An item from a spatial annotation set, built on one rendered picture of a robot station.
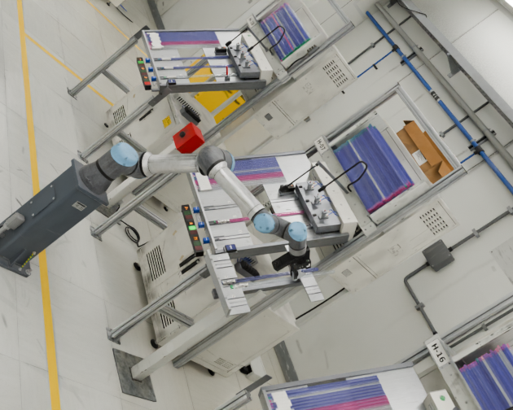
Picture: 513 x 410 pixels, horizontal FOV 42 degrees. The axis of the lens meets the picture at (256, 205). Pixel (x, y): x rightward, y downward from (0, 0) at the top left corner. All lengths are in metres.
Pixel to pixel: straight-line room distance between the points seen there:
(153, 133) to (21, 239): 1.75
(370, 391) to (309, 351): 2.23
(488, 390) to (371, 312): 2.21
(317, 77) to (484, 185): 1.47
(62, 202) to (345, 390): 1.45
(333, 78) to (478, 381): 2.48
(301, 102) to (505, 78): 1.73
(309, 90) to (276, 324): 1.68
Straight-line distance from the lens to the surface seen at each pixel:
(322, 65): 4.58
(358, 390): 2.92
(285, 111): 4.70
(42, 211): 3.07
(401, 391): 3.01
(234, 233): 3.36
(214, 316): 3.24
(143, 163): 3.02
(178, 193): 4.92
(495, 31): 5.96
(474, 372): 2.94
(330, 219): 3.44
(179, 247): 3.90
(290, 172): 3.76
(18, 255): 3.21
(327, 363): 5.03
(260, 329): 3.87
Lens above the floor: 1.79
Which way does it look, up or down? 14 degrees down
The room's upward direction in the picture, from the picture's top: 54 degrees clockwise
